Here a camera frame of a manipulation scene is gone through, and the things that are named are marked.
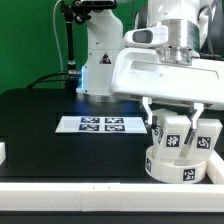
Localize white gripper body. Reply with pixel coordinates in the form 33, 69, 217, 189
110, 48, 224, 110

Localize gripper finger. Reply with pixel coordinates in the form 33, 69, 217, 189
184, 102, 204, 144
141, 97, 157, 129

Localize white round stool seat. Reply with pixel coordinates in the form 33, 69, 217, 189
145, 147, 206, 184

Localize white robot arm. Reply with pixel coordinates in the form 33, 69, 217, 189
78, 0, 224, 129

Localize paper sheet with tags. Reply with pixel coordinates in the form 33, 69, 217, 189
55, 116, 146, 134

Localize white L-shaped fence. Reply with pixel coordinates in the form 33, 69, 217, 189
0, 153, 224, 212

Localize white part at left edge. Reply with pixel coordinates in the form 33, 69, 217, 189
0, 142, 6, 165

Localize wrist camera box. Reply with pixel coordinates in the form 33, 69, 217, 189
123, 25, 169, 48

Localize black cables on table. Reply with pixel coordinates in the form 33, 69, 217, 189
25, 71, 83, 90

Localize white cable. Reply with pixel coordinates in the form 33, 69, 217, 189
52, 0, 66, 73

